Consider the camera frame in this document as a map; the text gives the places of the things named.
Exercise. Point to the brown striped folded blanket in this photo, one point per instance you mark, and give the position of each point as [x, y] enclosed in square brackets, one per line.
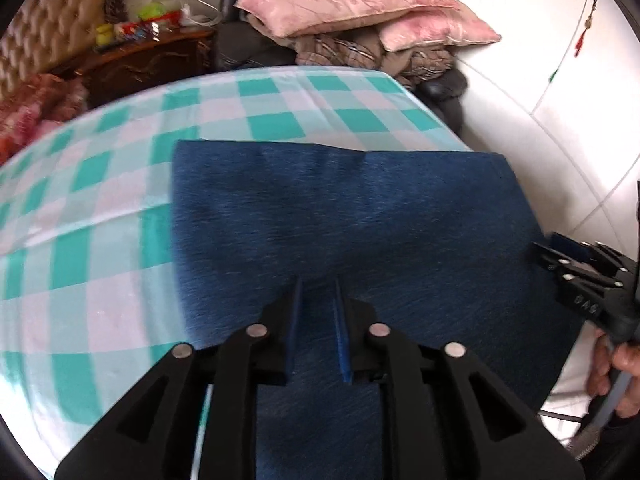
[340, 52]

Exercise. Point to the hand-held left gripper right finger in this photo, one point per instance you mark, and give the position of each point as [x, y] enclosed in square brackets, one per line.
[341, 330]

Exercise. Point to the red floral blanket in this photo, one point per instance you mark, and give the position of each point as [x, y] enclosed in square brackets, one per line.
[35, 105]

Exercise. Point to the white wardrobe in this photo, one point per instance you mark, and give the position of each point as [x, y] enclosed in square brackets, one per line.
[525, 60]

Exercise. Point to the red tassel ornament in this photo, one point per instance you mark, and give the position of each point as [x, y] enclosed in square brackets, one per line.
[580, 45]

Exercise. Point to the small pink pillow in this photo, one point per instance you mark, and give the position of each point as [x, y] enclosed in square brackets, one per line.
[440, 30]

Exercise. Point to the person's right hand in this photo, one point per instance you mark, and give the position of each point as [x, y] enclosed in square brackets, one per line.
[627, 365]

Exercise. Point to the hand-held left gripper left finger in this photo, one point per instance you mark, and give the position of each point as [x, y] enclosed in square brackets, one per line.
[296, 320]

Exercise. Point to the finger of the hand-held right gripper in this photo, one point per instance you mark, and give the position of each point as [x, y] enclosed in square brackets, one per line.
[555, 260]
[575, 247]

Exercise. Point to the black leather armchair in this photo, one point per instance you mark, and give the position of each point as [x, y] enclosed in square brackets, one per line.
[235, 45]

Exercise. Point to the green plastic bag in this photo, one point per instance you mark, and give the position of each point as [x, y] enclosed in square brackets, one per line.
[152, 10]

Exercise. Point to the tufted tan headboard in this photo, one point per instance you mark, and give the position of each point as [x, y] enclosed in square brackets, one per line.
[50, 35]

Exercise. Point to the blue denim pants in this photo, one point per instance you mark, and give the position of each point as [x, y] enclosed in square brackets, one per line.
[350, 210]

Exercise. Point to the green white checked tablecloth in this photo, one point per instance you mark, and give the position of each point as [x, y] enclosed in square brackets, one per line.
[125, 210]

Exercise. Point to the dark wooden nightstand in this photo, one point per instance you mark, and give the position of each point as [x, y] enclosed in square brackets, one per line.
[150, 60]

